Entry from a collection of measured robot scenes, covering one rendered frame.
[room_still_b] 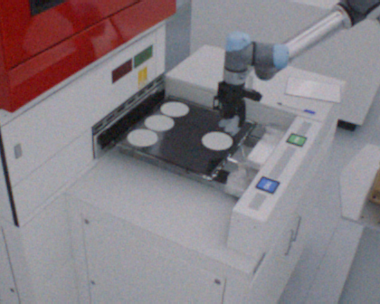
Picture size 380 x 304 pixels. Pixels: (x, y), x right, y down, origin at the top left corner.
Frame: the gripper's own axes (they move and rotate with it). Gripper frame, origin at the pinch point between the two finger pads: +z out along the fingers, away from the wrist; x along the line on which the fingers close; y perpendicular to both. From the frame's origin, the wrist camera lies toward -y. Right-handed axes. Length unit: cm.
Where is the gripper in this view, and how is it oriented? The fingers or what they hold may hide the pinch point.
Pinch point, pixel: (233, 131)
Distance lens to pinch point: 172.2
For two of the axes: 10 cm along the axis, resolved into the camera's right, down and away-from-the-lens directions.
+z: 0.0, 8.5, 5.3
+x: 4.5, 4.7, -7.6
